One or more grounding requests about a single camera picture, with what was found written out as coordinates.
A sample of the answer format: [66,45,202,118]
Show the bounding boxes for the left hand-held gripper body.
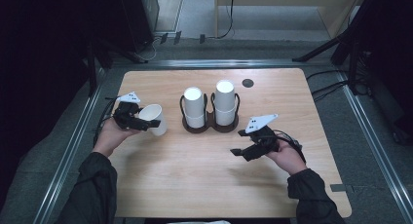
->
[112,92,141,131]

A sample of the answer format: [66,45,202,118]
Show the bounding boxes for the white paper cup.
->
[214,108,237,127]
[184,114,207,129]
[138,103,169,136]
[183,86,207,118]
[214,80,237,112]

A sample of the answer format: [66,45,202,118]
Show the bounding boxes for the black hanging cable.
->
[215,0,236,40]

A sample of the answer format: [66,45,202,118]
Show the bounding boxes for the black floor cables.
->
[305,69,350,103]

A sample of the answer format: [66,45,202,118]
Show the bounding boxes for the black tripod stand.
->
[291,0,413,95]

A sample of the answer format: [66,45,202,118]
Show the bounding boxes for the right hand-held gripper black cable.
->
[273,129,307,164]

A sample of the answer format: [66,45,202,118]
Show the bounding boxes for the light wooden cabinet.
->
[213,0,368,39]

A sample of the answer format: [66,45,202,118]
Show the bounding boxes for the person's right hand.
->
[266,140,309,176]

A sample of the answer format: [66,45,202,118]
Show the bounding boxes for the dark brown double cup holder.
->
[179,92,242,134]

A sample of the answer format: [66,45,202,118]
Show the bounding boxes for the grey tape strip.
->
[329,183,355,193]

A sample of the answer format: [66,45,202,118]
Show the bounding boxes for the metal floor rail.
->
[335,69,413,224]
[32,67,108,224]

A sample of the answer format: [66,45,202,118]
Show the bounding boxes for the black metal stand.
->
[85,35,149,95]

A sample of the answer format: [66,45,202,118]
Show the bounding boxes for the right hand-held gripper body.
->
[243,113,280,162]

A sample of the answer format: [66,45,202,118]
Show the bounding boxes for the white floor cable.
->
[138,35,164,61]

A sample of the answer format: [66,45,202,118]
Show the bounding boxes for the black cabinet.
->
[117,0,160,54]

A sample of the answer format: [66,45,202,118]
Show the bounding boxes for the person's left hand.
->
[92,118,140,159]

